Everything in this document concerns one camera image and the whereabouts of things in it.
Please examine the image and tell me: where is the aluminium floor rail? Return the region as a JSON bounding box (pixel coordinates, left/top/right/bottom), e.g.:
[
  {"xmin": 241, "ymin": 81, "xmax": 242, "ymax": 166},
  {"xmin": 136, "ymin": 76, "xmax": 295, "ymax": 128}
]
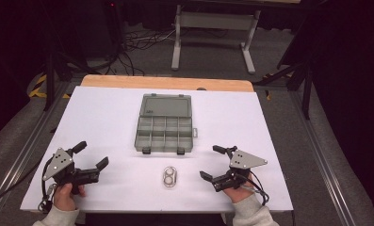
[
  {"xmin": 0, "ymin": 79, "xmax": 74, "ymax": 220},
  {"xmin": 289, "ymin": 90, "xmax": 374, "ymax": 226}
]

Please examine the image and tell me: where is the clear plastic compartment box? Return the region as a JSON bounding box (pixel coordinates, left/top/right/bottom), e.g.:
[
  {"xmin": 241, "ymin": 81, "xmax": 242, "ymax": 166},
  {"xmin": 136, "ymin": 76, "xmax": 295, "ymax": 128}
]
[{"xmin": 134, "ymin": 92, "xmax": 199, "ymax": 155}]

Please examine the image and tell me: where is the person's left hand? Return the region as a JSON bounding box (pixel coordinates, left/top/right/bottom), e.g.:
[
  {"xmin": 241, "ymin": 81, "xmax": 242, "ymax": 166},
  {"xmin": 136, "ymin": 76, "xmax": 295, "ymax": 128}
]
[{"xmin": 53, "ymin": 183, "xmax": 87, "ymax": 212}]

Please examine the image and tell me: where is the white metal desk frame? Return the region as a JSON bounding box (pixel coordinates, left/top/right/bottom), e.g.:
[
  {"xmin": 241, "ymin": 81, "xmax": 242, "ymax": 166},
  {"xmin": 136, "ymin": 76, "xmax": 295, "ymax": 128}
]
[{"xmin": 171, "ymin": 4, "xmax": 262, "ymax": 75}]

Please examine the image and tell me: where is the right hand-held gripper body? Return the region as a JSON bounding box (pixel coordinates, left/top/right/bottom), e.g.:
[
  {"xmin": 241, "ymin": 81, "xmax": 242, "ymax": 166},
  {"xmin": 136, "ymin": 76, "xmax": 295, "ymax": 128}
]
[{"xmin": 211, "ymin": 145, "xmax": 268, "ymax": 193}]

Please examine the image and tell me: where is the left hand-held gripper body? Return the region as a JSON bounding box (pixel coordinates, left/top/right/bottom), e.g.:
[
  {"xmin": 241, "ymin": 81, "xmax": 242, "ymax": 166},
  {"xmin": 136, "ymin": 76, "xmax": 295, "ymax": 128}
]
[{"xmin": 42, "ymin": 147, "xmax": 101, "ymax": 195}]

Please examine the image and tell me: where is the yellow black hazard tape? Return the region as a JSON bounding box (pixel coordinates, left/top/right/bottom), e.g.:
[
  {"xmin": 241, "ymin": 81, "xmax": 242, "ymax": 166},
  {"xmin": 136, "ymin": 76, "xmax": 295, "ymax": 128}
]
[{"xmin": 28, "ymin": 73, "xmax": 72, "ymax": 100}]

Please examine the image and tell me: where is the black metal stand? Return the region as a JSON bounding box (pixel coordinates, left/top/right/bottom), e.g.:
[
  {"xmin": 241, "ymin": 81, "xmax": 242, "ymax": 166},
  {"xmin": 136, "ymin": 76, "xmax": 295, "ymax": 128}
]
[
  {"xmin": 255, "ymin": 0, "xmax": 330, "ymax": 121},
  {"xmin": 38, "ymin": 0, "xmax": 93, "ymax": 112}
]

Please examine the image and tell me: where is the hand-held gripper cable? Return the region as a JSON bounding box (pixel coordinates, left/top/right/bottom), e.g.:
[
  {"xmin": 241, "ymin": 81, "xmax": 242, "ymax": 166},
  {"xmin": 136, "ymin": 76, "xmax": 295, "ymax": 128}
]
[
  {"xmin": 237, "ymin": 169, "xmax": 270, "ymax": 207},
  {"xmin": 0, "ymin": 158, "xmax": 58, "ymax": 215}
]

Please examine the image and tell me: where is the person's right hand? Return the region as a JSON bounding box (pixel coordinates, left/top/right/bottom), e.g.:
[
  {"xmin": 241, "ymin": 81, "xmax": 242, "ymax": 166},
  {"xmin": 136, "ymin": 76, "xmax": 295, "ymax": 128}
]
[{"xmin": 221, "ymin": 174, "xmax": 262, "ymax": 203}]

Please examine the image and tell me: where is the small clear twin-cup case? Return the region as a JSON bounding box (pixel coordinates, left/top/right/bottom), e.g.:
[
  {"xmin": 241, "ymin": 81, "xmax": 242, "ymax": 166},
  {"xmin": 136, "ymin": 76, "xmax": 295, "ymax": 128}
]
[{"xmin": 162, "ymin": 165, "xmax": 180, "ymax": 189}]

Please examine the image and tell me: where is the left hand-held gripper cable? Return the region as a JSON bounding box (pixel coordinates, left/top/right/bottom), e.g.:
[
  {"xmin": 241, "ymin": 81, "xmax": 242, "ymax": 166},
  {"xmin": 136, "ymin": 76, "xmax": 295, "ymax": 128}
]
[{"xmin": 0, "ymin": 158, "xmax": 58, "ymax": 215}]

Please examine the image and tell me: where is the bundle of floor cables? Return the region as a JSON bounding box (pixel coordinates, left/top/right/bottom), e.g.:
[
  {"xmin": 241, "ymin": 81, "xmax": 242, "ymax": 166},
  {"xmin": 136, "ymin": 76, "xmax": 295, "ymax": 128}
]
[{"xmin": 89, "ymin": 27, "xmax": 230, "ymax": 76}]

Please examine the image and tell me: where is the right hand-held gripper cable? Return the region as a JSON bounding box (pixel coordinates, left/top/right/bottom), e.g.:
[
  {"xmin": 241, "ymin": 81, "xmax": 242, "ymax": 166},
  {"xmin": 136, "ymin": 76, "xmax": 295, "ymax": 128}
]
[{"xmin": 237, "ymin": 169, "xmax": 270, "ymax": 207}]

